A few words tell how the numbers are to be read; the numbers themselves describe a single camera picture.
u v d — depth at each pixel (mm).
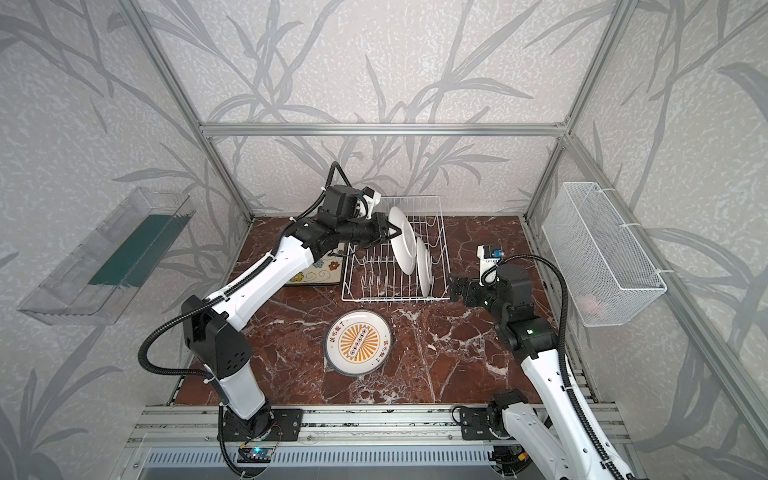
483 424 736
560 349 477
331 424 753
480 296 639
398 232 754
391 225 740
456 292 666
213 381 517
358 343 866
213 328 435
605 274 615
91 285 630
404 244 773
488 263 645
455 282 645
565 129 937
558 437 442
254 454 708
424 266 882
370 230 680
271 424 699
